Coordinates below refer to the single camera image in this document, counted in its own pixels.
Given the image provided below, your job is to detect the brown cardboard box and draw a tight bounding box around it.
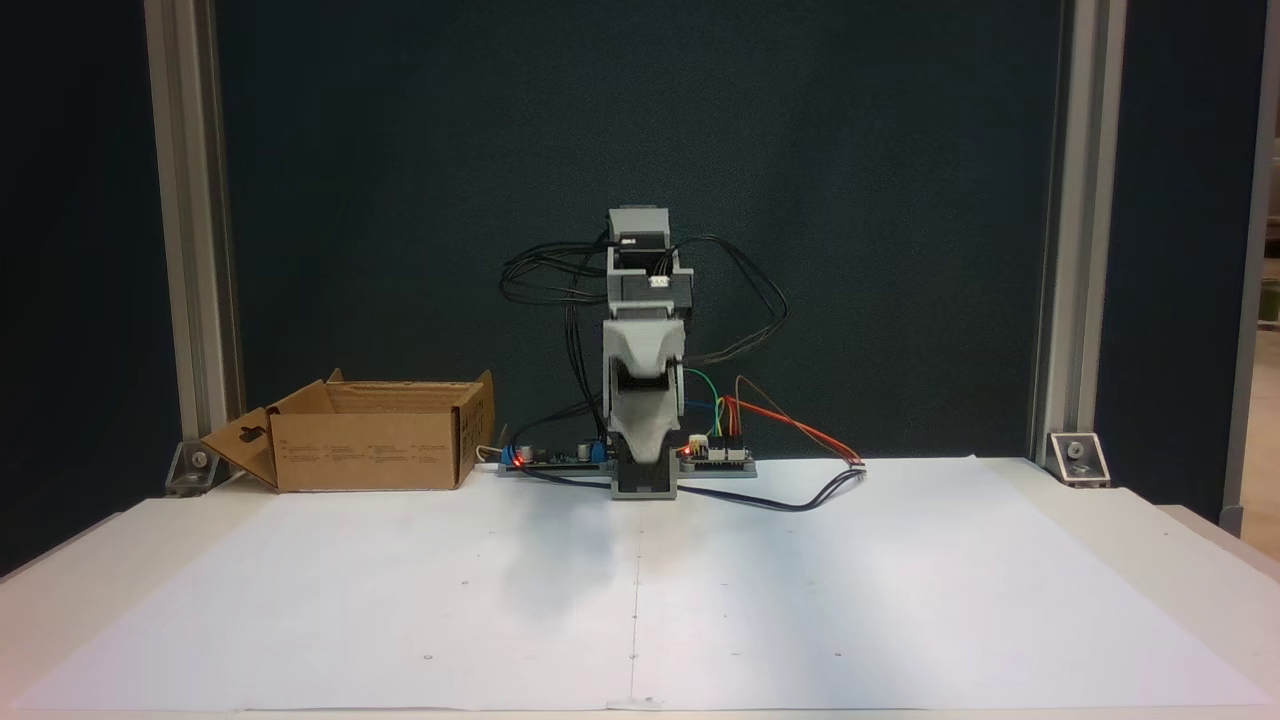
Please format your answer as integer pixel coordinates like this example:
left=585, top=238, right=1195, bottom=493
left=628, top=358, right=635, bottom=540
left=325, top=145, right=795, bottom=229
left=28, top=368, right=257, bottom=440
left=200, top=368, right=497, bottom=493

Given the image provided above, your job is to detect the long black looped arm cable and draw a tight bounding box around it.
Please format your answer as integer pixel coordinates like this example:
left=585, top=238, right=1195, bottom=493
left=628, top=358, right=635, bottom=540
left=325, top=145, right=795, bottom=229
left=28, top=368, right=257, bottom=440
left=668, top=234, right=791, bottom=367

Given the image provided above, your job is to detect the black cable with white connector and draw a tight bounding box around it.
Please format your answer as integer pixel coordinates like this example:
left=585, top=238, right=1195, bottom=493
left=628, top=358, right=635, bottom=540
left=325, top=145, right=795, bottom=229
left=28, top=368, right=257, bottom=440
left=515, top=455, right=869, bottom=514

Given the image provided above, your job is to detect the aluminium corner bracket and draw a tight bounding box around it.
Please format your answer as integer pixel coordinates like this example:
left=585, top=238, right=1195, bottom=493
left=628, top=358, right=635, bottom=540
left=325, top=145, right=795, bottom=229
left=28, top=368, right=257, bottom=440
left=164, top=438, right=223, bottom=497
left=1047, top=431, right=1112, bottom=489

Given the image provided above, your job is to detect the orange red wire bundle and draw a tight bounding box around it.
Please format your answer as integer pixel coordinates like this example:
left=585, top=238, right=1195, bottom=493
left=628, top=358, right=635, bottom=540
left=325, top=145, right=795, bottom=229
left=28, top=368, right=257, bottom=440
left=720, top=375, right=867, bottom=467

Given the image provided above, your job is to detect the aluminium upright frame post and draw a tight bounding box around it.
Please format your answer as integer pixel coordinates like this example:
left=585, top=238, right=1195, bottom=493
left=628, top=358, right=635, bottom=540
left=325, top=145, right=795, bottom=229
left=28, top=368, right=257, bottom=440
left=1028, top=0, right=1129, bottom=467
left=143, top=0, right=248, bottom=473

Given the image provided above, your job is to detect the blue circuit board red LED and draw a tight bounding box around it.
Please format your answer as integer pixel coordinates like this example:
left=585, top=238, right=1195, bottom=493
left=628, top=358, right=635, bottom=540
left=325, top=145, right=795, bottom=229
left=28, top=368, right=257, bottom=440
left=498, top=432, right=613, bottom=477

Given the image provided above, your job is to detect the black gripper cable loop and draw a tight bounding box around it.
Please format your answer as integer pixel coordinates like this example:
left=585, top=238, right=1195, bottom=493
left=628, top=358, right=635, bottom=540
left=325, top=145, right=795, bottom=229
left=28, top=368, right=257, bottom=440
left=498, top=238, right=613, bottom=307

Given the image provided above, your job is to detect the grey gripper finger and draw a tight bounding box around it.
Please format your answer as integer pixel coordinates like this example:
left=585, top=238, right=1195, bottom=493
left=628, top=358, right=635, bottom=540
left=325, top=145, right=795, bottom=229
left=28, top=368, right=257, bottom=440
left=668, top=350, right=691, bottom=443
left=610, top=384, right=675, bottom=465

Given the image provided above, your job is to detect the green jumper wire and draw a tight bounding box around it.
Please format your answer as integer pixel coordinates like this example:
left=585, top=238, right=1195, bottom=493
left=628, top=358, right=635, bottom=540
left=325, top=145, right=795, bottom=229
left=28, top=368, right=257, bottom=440
left=684, top=368, right=725, bottom=443

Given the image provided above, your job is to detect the circuit board with jumper pins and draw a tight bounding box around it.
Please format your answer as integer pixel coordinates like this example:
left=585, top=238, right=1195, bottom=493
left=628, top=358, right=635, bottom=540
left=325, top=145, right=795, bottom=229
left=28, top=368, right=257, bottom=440
left=680, top=434, right=758, bottom=479

